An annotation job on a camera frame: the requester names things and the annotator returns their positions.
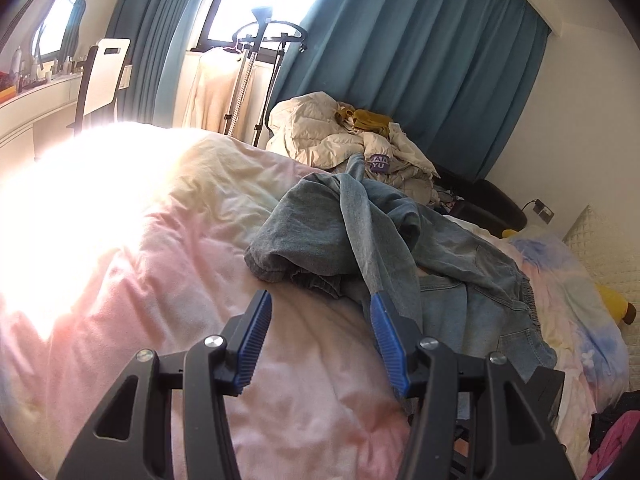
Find teal curtain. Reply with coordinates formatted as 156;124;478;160
270;0;551;191
102;0;236;133

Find cream down jacket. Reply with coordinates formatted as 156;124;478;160
267;92;441;206

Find mustard yellow cloth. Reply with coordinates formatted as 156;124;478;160
336;102;396;136

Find magenta cloth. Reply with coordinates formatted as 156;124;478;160
585;417;640;480

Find blue denim jeans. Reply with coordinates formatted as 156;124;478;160
244;152;558;383

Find wall socket with charger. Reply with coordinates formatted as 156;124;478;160
522;199;556;223

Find white chair with black frame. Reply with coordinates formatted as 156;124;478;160
67;37;132;136

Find row of cosmetic bottles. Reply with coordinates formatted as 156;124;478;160
0;45;91;106

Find white vanity desk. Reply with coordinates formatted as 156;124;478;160
0;62;133;161

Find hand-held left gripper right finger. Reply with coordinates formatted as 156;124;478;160
370;292;571;480

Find garment steamer stand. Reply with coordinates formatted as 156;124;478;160
222;5;308;148

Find pink duvet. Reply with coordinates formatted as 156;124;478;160
0;122;506;480

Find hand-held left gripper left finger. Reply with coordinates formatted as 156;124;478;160
55;289;274;480

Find cream hanging garment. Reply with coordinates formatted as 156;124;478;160
182;47;261;136

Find black sofa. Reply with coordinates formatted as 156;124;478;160
430;160;528;236

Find black cloth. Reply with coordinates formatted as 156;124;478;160
590;400;631;451

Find yellow plush toy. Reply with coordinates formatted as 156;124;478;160
595;280;640;328

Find oval mirror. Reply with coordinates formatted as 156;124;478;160
32;0;87;61

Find grey garment with purple label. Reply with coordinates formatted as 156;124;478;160
345;150;401;181

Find pastel tie-dye pillow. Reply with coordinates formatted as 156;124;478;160
507;225;631;476

